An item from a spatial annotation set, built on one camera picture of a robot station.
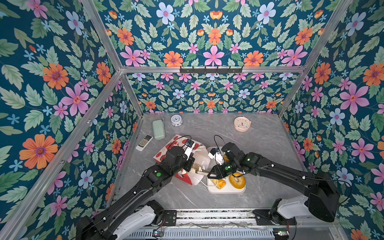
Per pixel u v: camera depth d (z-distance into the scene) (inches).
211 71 36.9
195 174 30.2
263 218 28.3
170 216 29.1
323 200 15.8
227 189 32.5
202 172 29.5
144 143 39.8
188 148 25.1
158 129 42.7
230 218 29.5
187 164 26.2
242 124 43.5
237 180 33.3
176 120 43.8
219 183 31.8
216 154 27.7
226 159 26.0
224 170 26.1
